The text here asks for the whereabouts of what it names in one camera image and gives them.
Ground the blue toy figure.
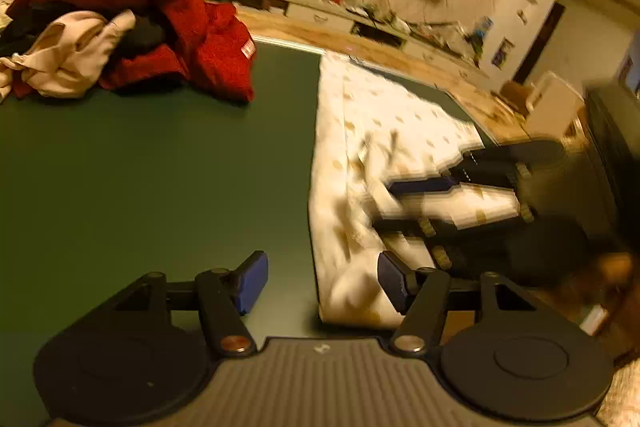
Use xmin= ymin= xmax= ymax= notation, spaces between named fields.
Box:
xmin=467 ymin=17 xmax=493 ymax=52

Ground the white chair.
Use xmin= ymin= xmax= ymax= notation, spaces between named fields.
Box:
xmin=525 ymin=71 xmax=588 ymax=140

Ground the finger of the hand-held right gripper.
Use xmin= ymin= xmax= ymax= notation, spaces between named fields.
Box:
xmin=387 ymin=139 xmax=563 ymax=200
xmin=372 ymin=212 xmax=506 ymax=275

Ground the brown stool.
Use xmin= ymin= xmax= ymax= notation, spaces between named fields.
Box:
xmin=500 ymin=79 xmax=535 ymax=114

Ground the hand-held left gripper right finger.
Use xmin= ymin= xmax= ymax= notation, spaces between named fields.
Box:
xmin=377 ymin=251 xmax=538 ymax=354

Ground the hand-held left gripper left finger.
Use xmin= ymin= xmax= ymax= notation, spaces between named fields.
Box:
xmin=114 ymin=250 xmax=271 ymax=355

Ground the dark cloth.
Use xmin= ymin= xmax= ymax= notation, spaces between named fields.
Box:
xmin=117 ymin=14 xmax=171 ymax=58

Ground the lace fringed cover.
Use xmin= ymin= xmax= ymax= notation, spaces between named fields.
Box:
xmin=597 ymin=357 xmax=640 ymax=427

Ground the red towel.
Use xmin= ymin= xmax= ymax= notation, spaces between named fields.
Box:
xmin=5 ymin=0 xmax=257 ymax=102

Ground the colourful small wall picture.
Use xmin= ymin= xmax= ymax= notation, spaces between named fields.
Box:
xmin=492 ymin=38 xmax=516 ymax=68

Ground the white crumpled garment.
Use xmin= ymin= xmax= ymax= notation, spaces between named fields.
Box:
xmin=0 ymin=9 xmax=137 ymax=100

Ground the white television cabinet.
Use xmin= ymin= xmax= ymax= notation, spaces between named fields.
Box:
xmin=207 ymin=0 xmax=493 ymax=78

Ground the white polka dot shirt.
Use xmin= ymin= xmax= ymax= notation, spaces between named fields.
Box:
xmin=307 ymin=52 xmax=523 ymax=325

